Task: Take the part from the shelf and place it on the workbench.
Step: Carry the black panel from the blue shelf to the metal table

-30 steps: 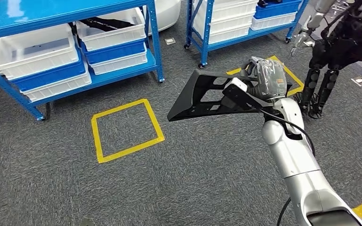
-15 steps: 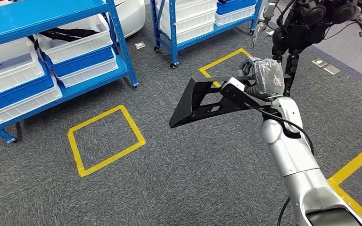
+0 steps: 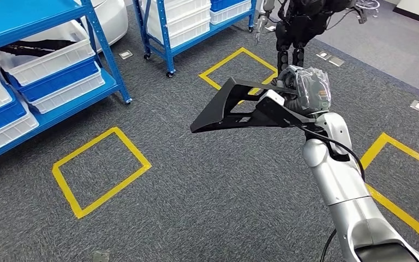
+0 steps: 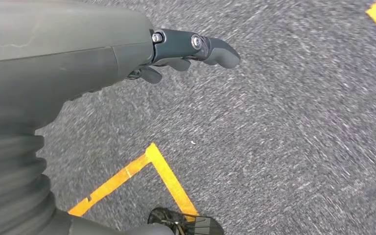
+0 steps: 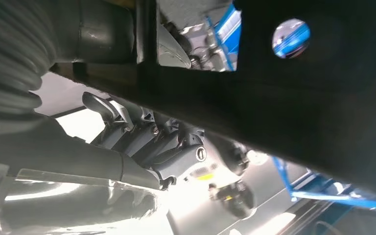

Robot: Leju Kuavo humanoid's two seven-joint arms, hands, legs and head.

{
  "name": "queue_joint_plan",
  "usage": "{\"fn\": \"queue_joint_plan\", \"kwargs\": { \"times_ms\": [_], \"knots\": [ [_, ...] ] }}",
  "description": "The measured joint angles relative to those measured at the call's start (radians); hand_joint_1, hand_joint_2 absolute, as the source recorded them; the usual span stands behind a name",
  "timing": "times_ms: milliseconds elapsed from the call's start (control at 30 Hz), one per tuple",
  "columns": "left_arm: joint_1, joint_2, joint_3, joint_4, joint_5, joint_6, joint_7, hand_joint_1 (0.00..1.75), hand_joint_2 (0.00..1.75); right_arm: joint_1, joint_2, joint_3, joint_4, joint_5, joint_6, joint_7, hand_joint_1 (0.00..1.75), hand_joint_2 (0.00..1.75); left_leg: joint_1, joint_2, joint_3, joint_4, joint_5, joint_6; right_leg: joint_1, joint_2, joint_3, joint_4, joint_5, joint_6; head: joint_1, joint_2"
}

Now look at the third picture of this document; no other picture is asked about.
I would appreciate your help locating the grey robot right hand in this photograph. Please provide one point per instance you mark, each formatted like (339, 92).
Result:
(310, 90)

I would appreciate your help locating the black plastic frame part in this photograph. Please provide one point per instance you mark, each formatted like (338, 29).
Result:
(36, 47)
(216, 108)

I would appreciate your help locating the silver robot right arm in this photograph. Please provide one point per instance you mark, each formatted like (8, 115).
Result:
(339, 180)

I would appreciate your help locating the blue metal shelf rack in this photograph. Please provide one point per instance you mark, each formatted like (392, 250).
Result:
(167, 43)
(32, 12)

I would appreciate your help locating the black humanoid robot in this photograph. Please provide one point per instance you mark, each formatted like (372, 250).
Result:
(300, 25)

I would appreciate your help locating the white car body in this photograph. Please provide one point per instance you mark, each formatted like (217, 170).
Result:
(113, 18)

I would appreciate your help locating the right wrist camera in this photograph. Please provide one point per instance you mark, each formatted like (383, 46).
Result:
(278, 114)

